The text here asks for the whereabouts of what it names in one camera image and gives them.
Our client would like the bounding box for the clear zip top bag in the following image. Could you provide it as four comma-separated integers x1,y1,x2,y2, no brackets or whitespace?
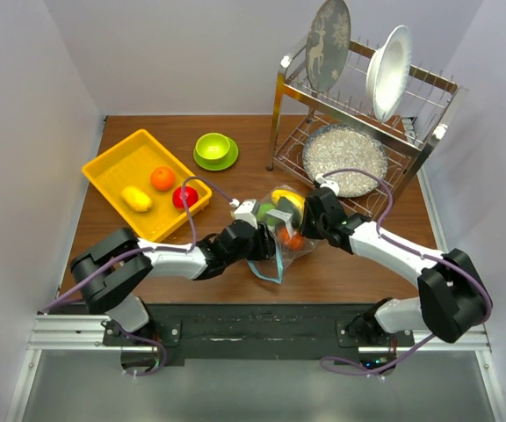
248,185,319,284

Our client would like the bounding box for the red fake apple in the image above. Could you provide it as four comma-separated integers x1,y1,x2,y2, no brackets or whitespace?
171,186,199,209

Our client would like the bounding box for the fake orange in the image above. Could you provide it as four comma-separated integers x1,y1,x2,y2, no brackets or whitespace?
149,166,176,192
278,227,305,251

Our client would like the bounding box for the yellow fake mango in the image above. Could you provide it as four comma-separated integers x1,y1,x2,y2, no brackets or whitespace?
120,186,153,213

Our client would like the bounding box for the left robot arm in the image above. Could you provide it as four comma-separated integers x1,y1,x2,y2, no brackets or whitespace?
69,220,279,345

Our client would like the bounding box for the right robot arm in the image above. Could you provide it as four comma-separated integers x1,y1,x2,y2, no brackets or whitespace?
300,186,493,346

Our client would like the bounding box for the light green fake fruit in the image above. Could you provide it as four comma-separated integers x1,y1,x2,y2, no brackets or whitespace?
257,202,280,226

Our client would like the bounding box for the dark green fake avocado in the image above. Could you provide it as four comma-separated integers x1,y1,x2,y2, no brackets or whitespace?
276,196,302,229

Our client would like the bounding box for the speckled flat plate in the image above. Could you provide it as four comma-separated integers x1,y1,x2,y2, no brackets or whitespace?
302,124,388,198

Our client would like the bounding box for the green saucer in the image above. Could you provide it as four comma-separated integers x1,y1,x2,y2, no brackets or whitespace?
192,136,239,171

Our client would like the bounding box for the green bowl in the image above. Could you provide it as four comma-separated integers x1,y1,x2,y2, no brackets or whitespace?
194,133,230,164

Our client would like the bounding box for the metal dish rack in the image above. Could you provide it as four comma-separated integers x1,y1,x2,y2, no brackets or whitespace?
265,38,468,198

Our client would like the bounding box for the yellow plastic tray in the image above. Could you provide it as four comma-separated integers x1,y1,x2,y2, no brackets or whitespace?
82,129,193,242

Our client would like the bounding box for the white deep plate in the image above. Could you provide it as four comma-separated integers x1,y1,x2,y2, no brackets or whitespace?
365,25,413,122

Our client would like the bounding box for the grey reindeer plate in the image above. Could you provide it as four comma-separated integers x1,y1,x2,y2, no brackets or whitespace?
306,0,351,93

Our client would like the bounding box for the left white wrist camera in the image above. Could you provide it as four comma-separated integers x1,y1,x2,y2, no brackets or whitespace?
231,199,260,229

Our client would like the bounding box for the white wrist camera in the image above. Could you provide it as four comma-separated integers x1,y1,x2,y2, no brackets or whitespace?
314,173,340,196
231,199,260,229

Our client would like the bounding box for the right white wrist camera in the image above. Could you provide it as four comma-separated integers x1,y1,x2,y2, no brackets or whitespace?
314,173,340,196

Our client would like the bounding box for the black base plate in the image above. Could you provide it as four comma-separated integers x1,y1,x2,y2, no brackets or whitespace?
102,302,415,368

